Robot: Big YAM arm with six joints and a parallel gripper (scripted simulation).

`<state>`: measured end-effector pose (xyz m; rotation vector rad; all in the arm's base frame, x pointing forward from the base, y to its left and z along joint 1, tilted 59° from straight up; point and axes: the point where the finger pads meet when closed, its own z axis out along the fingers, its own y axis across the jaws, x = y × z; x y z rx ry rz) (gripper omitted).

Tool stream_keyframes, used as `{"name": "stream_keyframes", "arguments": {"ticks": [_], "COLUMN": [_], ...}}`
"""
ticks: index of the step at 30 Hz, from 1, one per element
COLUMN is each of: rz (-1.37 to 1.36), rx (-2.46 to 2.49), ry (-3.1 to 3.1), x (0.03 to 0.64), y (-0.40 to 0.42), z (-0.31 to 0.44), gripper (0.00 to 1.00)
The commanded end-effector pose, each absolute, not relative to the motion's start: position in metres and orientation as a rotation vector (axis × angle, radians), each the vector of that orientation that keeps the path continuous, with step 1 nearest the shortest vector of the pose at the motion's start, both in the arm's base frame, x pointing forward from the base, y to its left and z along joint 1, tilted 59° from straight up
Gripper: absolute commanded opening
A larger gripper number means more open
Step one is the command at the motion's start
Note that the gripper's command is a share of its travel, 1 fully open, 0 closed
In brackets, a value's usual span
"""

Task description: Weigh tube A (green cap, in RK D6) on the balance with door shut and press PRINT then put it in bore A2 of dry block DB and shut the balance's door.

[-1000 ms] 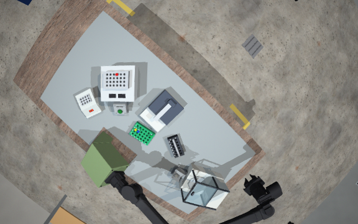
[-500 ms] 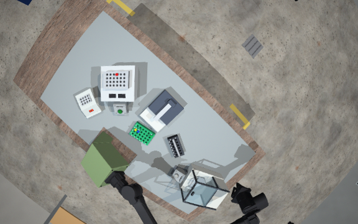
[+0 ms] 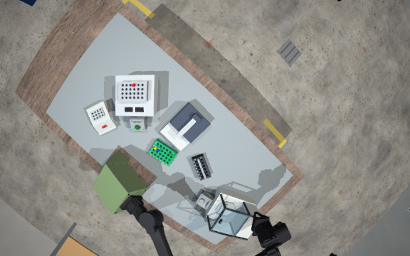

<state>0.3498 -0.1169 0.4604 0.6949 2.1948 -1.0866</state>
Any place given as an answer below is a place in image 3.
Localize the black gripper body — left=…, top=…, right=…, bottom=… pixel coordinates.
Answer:
left=251, top=217, right=270, bottom=236

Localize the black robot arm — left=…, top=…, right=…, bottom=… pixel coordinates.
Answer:
left=120, top=196, right=291, bottom=256

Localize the white dry block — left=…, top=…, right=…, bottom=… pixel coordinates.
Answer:
left=86, top=100, right=118, bottom=135

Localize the grey bench mat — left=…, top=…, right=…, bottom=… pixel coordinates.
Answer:
left=46, top=12, right=293, bottom=245

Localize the green tube rack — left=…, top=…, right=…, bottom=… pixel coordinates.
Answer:
left=148, top=139, right=178, bottom=166

